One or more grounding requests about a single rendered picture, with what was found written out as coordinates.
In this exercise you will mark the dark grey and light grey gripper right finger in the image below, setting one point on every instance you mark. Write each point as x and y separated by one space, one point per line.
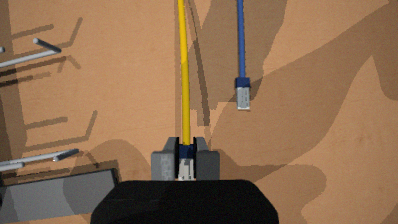
206 164

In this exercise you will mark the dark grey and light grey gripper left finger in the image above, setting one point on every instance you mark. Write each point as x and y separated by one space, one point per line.
165 164

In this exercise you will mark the yellow cable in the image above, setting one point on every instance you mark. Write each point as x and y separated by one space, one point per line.
184 75

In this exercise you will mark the blue patch cord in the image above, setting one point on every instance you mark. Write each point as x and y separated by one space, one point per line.
241 38

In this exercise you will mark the white and blue cable plug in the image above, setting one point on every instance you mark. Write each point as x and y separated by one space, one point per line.
186 162

